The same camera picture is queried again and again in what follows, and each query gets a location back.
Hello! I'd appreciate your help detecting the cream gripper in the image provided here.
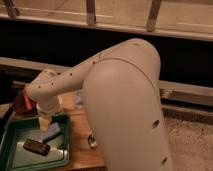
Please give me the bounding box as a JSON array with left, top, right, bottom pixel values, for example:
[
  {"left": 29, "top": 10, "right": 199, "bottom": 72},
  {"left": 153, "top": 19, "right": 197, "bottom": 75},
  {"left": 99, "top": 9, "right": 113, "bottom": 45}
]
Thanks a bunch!
[{"left": 36, "top": 105, "right": 62, "bottom": 132}]

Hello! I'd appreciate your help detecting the blue sponge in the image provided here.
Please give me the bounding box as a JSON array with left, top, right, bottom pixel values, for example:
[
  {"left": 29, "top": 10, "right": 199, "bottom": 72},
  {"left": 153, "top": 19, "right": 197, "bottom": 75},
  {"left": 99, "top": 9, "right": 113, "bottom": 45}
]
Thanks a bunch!
[{"left": 39, "top": 122, "right": 62, "bottom": 143}]

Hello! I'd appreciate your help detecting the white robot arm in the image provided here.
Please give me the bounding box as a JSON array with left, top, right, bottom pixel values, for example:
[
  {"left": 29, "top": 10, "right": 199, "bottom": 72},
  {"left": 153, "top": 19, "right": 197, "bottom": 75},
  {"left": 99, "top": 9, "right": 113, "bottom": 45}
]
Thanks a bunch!
[{"left": 26, "top": 38, "right": 174, "bottom": 171}]

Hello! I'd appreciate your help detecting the dark red bowl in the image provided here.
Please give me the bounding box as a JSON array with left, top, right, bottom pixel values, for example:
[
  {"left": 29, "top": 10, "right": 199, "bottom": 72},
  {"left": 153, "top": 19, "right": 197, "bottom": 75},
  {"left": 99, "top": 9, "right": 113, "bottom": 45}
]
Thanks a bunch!
[{"left": 12, "top": 90, "right": 36, "bottom": 114}]

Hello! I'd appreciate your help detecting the crumpled blue cloth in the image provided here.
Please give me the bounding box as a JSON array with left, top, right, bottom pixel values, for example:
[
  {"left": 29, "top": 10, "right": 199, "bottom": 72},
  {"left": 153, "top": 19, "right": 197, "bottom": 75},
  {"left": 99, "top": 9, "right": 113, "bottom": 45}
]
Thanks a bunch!
[{"left": 74, "top": 91, "right": 84, "bottom": 107}]

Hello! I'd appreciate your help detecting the dark brown rectangular block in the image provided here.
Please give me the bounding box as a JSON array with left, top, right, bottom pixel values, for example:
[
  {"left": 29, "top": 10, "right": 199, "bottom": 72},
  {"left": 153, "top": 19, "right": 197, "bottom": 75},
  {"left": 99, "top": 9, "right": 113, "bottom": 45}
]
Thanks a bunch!
[{"left": 23, "top": 139, "right": 50, "bottom": 156}]

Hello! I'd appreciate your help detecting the green plastic tray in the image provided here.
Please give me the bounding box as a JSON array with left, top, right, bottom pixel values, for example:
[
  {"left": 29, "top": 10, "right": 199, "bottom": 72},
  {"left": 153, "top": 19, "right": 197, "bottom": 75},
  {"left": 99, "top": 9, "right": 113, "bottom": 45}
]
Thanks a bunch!
[{"left": 0, "top": 114, "right": 70, "bottom": 171}]

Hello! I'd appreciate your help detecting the small metal cup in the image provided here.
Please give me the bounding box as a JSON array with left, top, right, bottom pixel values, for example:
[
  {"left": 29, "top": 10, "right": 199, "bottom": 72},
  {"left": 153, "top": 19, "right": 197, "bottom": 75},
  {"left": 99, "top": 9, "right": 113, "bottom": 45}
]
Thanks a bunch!
[{"left": 87, "top": 134, "right": 97, "bottom": 149}]

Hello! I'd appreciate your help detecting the wooden cutting board table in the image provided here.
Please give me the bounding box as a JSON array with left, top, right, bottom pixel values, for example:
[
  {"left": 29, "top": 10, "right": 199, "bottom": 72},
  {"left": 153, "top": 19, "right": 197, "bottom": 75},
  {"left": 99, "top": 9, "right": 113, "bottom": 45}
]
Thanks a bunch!
[{"left": 12, "top": 83, "right": 107, "bottom": 171}]

